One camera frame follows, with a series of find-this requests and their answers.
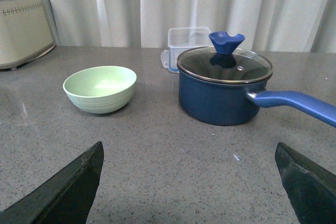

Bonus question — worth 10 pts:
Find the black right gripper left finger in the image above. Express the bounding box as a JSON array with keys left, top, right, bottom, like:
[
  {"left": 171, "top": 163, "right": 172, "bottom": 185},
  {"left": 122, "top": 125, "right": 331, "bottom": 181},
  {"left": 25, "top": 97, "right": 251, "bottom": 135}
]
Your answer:
[{"left": 1, "top": 141, "right": 104, "bottom": 223}]

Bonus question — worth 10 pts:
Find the blue saucepan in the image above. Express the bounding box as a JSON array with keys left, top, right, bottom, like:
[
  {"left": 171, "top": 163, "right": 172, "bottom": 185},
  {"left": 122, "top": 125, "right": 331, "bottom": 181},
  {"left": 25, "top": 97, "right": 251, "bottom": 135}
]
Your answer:
[{"left": 178, "top": 73, "right": 335, "bottom": 126}]

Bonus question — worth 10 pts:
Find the clear plastic food container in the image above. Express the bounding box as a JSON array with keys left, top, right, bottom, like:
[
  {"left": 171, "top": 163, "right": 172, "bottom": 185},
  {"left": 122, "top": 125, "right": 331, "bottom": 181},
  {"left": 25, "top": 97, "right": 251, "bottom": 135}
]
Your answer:
[{"left": 161, "top": 27, "right": 212, "bottom": 73}]

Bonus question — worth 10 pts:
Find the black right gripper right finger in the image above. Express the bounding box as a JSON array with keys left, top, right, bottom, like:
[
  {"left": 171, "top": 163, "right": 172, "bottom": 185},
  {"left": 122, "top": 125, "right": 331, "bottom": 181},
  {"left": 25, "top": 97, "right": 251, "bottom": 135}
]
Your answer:
[{"left": 275, "top": 142, "right": 335, "bottom": 223}]

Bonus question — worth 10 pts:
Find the green bowl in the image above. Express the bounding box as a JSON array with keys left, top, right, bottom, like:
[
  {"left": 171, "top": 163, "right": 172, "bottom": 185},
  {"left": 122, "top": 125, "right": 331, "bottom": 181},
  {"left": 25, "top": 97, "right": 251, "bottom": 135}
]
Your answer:
[{"left": 63, "top": 66, "right": 137, "bottom": 114}]

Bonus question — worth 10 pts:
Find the white curtain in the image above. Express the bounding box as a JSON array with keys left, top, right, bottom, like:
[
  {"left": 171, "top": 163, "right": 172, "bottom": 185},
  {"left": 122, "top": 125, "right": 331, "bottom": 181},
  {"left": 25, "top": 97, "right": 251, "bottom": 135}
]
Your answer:
[{"left": 43, "top": 0, "right": 335, "bottom": 53}]

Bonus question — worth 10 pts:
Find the cream toaster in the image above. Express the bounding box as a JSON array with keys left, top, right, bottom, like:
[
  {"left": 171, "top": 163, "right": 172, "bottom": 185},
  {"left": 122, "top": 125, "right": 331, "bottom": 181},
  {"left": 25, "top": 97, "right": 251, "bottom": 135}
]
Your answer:
[{"left": 1, "top": 0, "right": 55, "bottom": 70}]

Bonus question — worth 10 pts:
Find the glass lid with blue knob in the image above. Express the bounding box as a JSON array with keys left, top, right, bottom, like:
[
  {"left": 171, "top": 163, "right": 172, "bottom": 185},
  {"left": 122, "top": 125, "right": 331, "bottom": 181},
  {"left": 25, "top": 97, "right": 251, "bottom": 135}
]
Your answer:
[{"left": 177, "top": 31, "right": 274, "bottom": 84}]

